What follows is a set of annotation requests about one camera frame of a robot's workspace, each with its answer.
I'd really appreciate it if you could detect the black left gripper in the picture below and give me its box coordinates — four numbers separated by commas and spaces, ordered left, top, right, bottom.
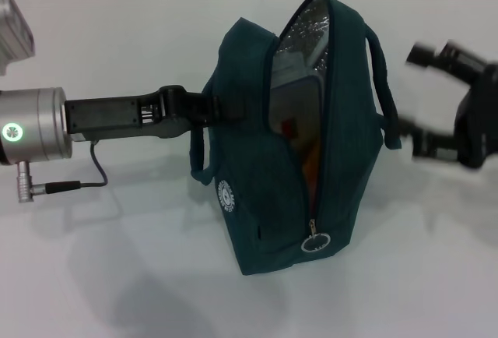
64, 84, 250, 141

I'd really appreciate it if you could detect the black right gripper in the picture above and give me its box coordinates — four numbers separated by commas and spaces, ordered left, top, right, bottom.
395, 40, 498, 170

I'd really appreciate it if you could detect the clear blue-rimmed food container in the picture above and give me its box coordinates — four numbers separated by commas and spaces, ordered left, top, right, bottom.
269, 75, 327, 148

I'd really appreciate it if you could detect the dark teal insulated lunch bag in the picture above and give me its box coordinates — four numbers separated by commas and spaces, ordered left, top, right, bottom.
189, 0, 402, 276

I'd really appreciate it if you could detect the yellow banana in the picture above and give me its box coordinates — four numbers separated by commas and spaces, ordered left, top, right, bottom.
300, 139, 324, 202

